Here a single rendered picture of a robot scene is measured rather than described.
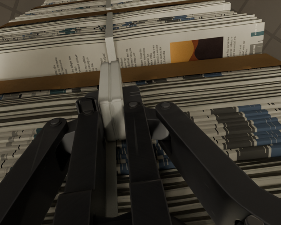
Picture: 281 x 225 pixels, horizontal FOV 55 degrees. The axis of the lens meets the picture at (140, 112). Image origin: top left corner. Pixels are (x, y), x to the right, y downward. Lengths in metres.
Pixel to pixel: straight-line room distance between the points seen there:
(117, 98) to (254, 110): 0.12
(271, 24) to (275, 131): 1.14
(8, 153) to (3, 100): 0.09
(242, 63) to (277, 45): 1.07
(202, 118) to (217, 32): 0.15
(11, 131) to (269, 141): 0.19
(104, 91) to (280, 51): 1.27
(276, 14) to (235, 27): 1.00
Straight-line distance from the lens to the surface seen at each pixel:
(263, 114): 0.23
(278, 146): 0.20
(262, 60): 0.33
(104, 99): 0.16
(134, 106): 0.15
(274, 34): 1.36
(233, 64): 0.32
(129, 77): 0.29
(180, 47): 0.33
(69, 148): 0.16
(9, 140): 0.22
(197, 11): 0.44
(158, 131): 0.16
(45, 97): 0.27
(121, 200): 0.16
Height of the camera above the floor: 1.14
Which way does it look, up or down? 60 degrees down
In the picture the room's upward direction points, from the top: 168 degrees clockwise
